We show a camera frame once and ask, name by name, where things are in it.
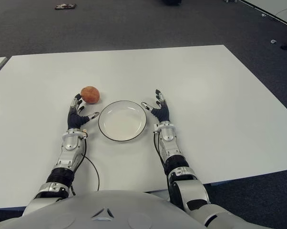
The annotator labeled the dark object on floor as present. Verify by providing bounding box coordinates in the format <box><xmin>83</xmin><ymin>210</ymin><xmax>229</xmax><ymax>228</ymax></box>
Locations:
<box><xmin>54</xmin><ymin>3</ymin><xmax>77</xmax><ymax>10</ymax></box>

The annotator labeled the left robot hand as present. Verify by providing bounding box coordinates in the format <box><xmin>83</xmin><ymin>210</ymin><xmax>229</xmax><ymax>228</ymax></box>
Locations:
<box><xmin>66</xmin><ymin>93</ymin><xmax>100</xmax><ymax>131</ymax></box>

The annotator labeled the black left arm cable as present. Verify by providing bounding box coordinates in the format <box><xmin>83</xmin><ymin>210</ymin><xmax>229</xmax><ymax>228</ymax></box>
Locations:
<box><xmin>71</xmin><ymin>135</ymin><xmax>101</xmax><ymax>197</ymax></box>

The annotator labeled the silver robot torso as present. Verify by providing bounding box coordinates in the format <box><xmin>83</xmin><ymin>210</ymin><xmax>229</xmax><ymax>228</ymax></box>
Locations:
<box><xmin>0</xmin><ymin>189</ymin><xmax>206</xmax><ymax>229</ymax></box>

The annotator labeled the white table with cable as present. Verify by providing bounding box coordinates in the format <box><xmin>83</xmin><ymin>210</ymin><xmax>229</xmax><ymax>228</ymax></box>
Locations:
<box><xmin>238</xmin><ymin>0</ymin><xmax>287</xmax><ymax>31</ymax></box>

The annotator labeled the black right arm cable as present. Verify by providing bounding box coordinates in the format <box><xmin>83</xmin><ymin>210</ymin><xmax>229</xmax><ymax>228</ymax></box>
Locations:
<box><xmin>154</xmin><ymin>131</ymin><xmax>170</xmax><ymax>201</ymax></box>

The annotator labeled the white plate with black rim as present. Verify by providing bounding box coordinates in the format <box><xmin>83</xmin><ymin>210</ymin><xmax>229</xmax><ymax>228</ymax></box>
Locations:
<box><xmin>98</xmin><ymin>100</ymin><xmax>148</xmax><ymax>143</ymax></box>

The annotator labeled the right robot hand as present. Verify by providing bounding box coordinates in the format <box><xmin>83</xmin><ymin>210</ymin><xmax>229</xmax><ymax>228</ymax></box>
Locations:
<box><xmin>141</xmin><ymin>89</ymin><xmax>172</xmax><ymax>124</ymax></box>

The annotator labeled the red apple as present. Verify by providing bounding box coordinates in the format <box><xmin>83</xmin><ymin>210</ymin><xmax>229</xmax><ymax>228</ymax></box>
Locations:
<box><xmin>80</xmin><ymin>85</ymin><xmax>101</xmax><ymax>104</ymax></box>

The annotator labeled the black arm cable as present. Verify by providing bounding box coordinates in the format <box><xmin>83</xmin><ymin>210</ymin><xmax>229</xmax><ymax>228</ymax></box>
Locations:
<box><xmin>71</xmin><ymin>135</ymin><xmax>101</xmax><ymax>197</ymax></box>
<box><xmin>154</xmin><ymin>131</ymin><xmax>170</xmax><ymax>201</ymax></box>

